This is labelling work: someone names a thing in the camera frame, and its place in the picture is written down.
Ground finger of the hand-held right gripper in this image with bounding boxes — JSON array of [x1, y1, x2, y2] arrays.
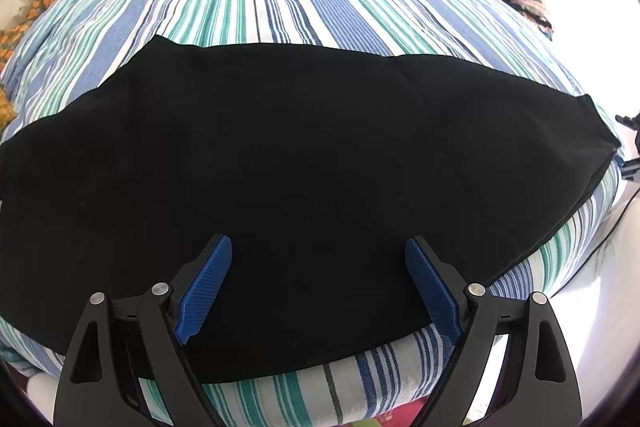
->
[[616, 112, 640, 182]]

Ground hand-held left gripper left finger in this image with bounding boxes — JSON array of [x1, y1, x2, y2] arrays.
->
[[52, 233, 233, 427]]

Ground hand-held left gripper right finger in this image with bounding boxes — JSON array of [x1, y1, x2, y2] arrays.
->
[[405, 235, 583, 427]]

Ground black pants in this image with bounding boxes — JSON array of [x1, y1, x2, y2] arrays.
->
[[0, 34, 621, 383]]

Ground red patterned rug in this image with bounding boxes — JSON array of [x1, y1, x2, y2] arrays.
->
[[350, 399, 436, 427]]

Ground yellow pillow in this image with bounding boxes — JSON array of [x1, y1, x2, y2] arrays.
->
[[0, 84, 16, 130]]

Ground black cable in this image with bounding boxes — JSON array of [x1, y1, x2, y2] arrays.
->
[[590, 187, 636, 258]]

